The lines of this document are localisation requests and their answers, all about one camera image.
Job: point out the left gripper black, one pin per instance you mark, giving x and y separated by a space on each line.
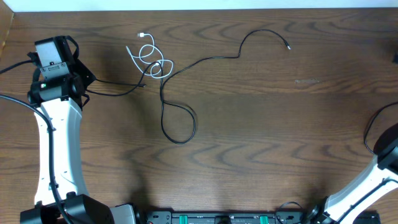
86 73

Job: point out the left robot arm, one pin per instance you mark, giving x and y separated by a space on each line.
58 86

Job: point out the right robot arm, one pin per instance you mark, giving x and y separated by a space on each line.
376 180

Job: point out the cardboard panel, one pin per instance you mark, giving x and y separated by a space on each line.
6 19

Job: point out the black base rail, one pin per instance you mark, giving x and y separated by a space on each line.
167 217

